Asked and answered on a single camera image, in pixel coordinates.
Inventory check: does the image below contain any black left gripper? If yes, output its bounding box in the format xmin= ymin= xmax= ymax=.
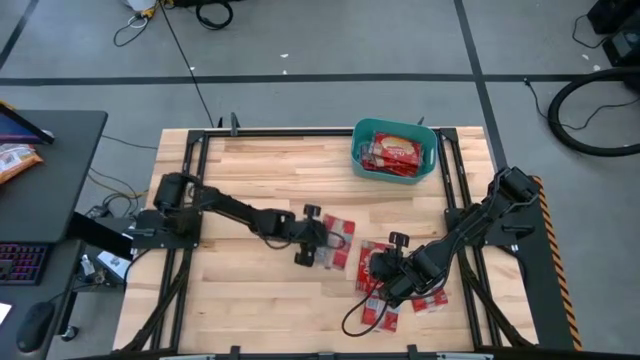
xmin=287 ymin=202 xmax=332 ymax=268

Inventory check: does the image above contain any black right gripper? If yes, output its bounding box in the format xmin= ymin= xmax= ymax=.
xmin=369 ymin=230 xmax=426 ymax=308

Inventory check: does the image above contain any teal plastic basket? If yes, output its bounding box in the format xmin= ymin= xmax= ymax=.
xmin=350 ymin=117 xmax=439 ymax=186

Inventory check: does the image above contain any white box under table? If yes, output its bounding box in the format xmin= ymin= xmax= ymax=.
xmin=82 ymin=248 xmax=133 ymax=287

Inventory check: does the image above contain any black desk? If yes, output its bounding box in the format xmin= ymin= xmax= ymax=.
xmin=0 ymin=109 xmax=109 ymax=360

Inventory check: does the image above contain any white and yellow device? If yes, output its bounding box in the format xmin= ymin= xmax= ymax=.
xmin=123 ymin=0 xmax=159 ymax=17

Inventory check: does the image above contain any backlit black keyboard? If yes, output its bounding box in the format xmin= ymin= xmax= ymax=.
xmin=0 ymin=242 xmax=51 ymax=287

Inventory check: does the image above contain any black computer mouse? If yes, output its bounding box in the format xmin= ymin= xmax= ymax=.
xmin=15 ymin=301 xmax=56 ymax=354

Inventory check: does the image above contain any black equipment case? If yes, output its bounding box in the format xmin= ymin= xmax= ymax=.
xmin=586 ymin=0 xmax=640 ymax=69

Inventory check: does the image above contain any orange snack bag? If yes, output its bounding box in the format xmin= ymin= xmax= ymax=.
xmin=0 ymin=143 xmax=44 ymax=186

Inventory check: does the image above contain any black monitor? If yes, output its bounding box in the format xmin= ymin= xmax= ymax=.
xmin=0 ymin=101 xmax=55 ymax=147

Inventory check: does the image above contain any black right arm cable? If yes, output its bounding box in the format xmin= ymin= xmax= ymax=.
xmin=341 ymin=291 xmax=392 ymax=338

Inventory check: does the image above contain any black base plate, hazard stripe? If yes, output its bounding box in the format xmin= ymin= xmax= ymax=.
xmin=494 ymin=172 xmax=584 ymax=352

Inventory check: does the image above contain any large black hose ring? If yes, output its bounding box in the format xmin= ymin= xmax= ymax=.
xmin=546 ymin=66 xmax=640 ymax=158

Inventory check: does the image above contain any thin black floor cable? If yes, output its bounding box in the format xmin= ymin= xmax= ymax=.
xmin=522 ymin=77 xmax=640 ymax=133

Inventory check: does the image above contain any long black floor cable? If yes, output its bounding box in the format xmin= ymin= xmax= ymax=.
xmin=158 ymin=0 xmax=217 ymax=129

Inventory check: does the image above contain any thick black cable loop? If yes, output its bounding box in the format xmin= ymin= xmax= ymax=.
xmin=194 ymin=0 xmax=235 ymax=31

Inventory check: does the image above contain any thin looped floor cable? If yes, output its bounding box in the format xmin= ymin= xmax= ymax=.
xmin=113 ymin=13 xmax=152 ymax=49

